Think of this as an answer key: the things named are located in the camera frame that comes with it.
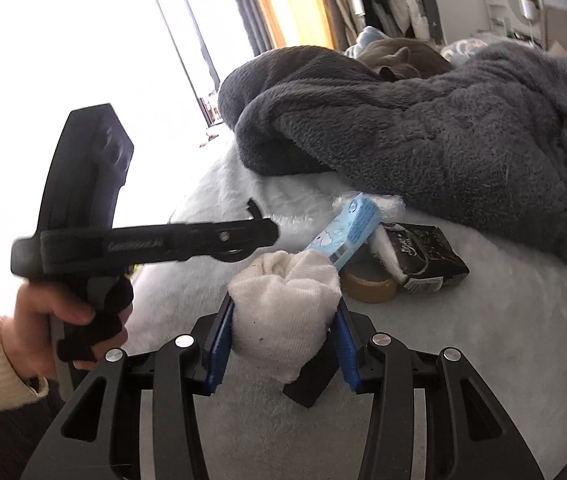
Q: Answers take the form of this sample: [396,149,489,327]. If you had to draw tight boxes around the white cloth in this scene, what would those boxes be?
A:
[226,249,341,386]

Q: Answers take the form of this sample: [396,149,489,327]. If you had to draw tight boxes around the dark window frame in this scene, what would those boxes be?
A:
[166,0,224,128]

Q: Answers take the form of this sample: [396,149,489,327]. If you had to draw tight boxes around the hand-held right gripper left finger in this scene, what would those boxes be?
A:
[28,292,236,480]

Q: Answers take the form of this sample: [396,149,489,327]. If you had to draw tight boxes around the brown tape roll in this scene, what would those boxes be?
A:
[339,245,399,305]

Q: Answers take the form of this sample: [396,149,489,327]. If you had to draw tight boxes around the light blue printed bedding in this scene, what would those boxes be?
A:
[346,26,491,67]

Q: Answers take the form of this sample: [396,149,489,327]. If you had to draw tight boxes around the grey curtain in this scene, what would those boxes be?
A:
[220,0,271,56]

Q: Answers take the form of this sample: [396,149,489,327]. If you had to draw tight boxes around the black packet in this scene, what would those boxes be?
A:
[381,222,470,293]

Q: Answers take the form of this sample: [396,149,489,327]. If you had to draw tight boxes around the white shelf organizer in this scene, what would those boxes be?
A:
[486,2,510,36]

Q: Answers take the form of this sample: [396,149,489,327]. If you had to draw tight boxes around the person's dark clothing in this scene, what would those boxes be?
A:
[0,380,71,480]

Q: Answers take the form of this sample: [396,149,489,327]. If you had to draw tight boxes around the grey cat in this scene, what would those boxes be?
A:
[358,37,454,83]

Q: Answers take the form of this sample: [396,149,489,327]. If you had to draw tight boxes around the person's left hand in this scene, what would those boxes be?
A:
[6,277,131,378]

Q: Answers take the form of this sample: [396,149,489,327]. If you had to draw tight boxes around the blue packet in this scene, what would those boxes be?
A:
[306,192,383,270]

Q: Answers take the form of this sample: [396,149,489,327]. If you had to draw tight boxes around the grey fleece blanket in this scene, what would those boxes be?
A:
[217,42,567,286]

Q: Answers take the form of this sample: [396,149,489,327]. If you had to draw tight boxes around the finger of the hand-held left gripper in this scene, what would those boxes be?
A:
[178,199,279,263]

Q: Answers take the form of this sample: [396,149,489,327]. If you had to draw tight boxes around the yellow curtain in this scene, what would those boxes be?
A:
[243,0,337,51]

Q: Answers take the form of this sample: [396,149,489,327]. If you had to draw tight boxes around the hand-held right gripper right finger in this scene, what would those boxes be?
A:
[283,297,547,480]

